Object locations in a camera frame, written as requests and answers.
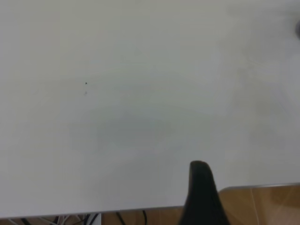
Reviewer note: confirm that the dark grey ceramic mug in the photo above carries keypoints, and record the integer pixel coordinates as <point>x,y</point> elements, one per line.
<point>298,29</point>

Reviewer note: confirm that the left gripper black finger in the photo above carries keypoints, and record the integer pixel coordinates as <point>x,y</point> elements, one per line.
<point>201,194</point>

